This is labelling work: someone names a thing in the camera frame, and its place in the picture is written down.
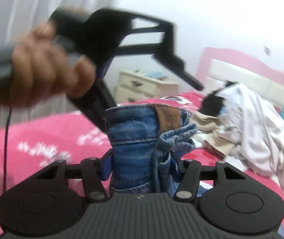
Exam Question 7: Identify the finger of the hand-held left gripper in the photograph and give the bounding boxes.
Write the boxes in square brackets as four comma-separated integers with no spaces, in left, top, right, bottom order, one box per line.
[116,11,205,92]
[68,59,119,134]

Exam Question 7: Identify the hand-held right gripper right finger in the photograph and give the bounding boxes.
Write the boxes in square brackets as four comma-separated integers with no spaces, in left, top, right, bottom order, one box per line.
[170,158,247,202]

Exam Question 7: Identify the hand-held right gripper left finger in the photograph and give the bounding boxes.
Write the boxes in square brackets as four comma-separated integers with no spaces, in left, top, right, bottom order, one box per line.
[36,151,113,202]

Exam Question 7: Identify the blue denim jeans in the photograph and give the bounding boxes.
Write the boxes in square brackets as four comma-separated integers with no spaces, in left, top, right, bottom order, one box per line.
[104,103,208,198]

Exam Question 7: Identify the person's left hand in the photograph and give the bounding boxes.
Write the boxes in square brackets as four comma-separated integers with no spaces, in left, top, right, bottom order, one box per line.
[0,23,98,109]

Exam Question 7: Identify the cream nightstand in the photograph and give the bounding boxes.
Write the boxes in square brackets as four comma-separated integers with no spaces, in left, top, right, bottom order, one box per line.
[114,69,180,104]

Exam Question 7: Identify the beige garment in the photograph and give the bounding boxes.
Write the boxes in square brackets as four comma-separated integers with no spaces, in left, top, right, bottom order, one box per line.
[191,112,236,158]

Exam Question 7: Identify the pink floral blanket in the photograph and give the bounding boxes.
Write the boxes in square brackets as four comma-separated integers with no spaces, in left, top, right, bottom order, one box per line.
[0,91,284,239]

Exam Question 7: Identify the black garment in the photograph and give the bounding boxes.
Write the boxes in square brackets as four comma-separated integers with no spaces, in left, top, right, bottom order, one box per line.
[199,80,235,118]

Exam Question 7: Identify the pink bed headboard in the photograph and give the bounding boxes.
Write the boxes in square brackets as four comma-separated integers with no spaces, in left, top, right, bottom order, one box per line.
[196,47,284,111]

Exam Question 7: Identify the white shirt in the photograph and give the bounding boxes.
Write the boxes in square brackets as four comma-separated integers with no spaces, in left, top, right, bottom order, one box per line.
[203,82,284,198]

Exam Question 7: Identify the black cable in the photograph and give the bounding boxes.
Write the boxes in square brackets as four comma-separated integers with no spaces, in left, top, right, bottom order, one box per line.
[3,107,14,192]

